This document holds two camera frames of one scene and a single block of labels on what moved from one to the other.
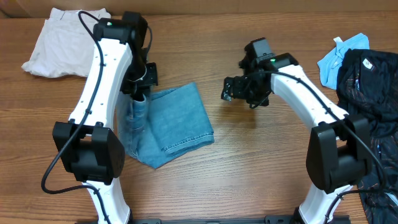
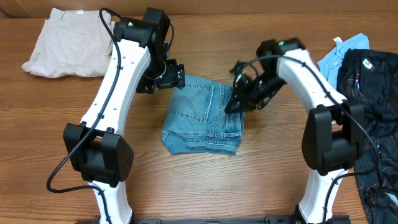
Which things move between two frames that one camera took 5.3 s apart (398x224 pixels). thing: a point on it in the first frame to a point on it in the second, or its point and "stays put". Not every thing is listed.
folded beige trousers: x=63 y=48 stays put
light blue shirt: x=329 y=66 stays put
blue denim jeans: x=171 y=122 to x=196 y=121
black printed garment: x=367 y=86 stays put
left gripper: x=143 y=88 to x=175 y=76
